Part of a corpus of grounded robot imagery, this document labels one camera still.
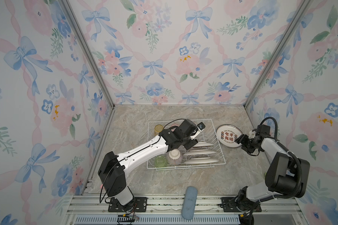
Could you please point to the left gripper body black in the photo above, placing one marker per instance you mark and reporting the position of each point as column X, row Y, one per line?
column 188, row 143

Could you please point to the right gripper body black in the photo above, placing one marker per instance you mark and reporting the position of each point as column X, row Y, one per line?
column 247, row 143

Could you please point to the red ring printed plate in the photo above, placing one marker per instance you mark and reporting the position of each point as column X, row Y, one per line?
column 228, row 134

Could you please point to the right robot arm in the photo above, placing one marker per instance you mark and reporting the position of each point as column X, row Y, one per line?
column 286, row 177

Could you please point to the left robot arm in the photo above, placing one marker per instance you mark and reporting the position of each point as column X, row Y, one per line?
column 115, row 168

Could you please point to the yellow translucent cup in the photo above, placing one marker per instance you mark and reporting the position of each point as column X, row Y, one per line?
column 158, row 129

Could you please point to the ribbed ceramic bowl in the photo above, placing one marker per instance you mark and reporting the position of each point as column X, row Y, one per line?
column 174, row 157

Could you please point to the white plate middle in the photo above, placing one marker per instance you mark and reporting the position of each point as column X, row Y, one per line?
column 199, row 152

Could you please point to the white plate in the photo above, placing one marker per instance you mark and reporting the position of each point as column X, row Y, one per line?
column 201, row 161
column 199, row 152
column 203, row 144

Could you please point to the white plate upper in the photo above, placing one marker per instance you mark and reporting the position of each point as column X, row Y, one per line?
column 203, row 144

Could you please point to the green translucent cup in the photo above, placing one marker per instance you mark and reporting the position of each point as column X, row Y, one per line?
column 161, row 162

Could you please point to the white plate lower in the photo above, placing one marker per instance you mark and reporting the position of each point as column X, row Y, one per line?
column 201, row 161

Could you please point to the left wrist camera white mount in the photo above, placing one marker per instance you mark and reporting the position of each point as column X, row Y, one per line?
column 200, row 127

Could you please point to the white wire dish rack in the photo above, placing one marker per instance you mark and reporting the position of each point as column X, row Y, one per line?
column 207, row 135

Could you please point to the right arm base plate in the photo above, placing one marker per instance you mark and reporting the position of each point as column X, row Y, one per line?
column 231, row 204

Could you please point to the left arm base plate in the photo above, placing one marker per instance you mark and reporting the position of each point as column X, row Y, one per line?
column 138, row 204

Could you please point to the aluminium corner post left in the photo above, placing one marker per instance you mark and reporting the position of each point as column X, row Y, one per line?
column 67, row 9

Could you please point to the aluminium corner post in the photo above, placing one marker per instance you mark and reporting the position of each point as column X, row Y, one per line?
column 67, row 9
column 288, row 32

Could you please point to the aluminium front rail frame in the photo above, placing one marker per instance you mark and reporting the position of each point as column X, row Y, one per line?
column 167, row 210

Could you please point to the aluminium corner post right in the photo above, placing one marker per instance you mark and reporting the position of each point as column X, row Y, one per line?
column 288, row 32

